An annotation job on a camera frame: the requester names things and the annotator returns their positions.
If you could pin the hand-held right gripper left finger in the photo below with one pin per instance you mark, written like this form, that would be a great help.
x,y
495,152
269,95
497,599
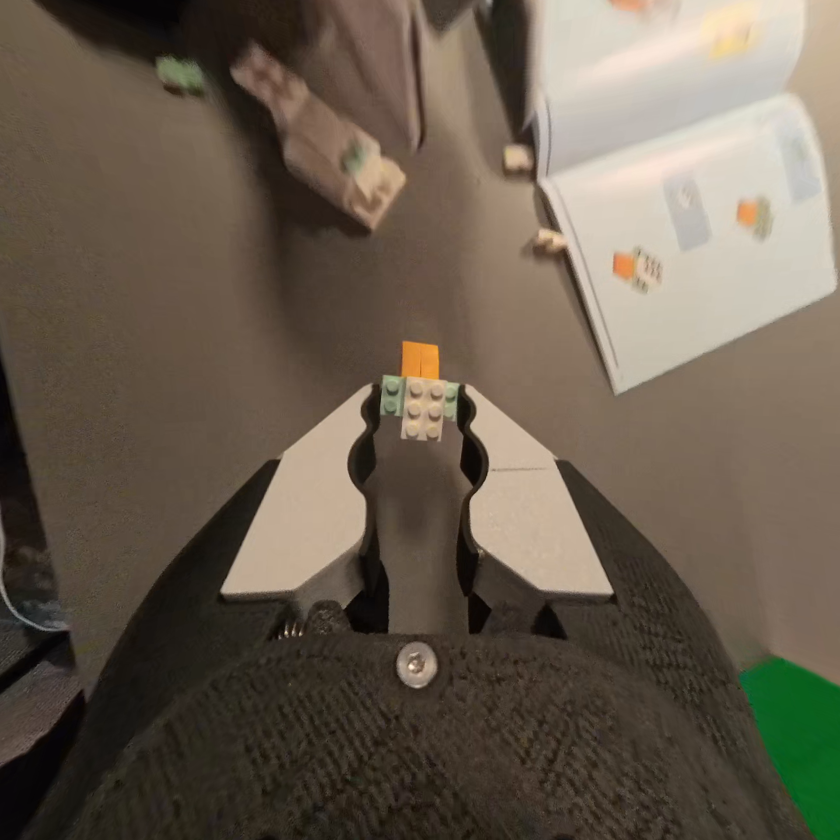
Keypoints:
x,y
302,525

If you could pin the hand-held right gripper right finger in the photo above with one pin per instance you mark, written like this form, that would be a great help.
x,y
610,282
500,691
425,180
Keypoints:
x,y
531,525

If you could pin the light green lego plate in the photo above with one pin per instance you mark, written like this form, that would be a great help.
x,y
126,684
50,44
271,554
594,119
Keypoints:
x,y
392,397

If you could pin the green plastic bin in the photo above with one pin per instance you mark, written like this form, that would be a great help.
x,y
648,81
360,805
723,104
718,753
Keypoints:
x,y
797,754

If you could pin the white and orange lego assembly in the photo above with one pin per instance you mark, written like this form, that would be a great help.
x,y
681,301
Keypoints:
x,y
420,407

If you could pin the small beige lego piece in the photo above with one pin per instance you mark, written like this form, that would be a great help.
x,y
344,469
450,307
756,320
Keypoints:
x,y
548,241
516,157

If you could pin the small green lego piece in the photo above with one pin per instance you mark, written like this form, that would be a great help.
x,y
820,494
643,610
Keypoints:
x,y
178,75

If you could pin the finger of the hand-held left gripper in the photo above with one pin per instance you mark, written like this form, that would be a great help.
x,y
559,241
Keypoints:
x,y
367,65
502,65

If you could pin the white lego piece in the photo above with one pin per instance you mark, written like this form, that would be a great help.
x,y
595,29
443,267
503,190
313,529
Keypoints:
x,y
328,151

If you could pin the open instruction booklet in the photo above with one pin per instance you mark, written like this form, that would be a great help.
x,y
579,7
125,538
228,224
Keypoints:
x,y
689,197

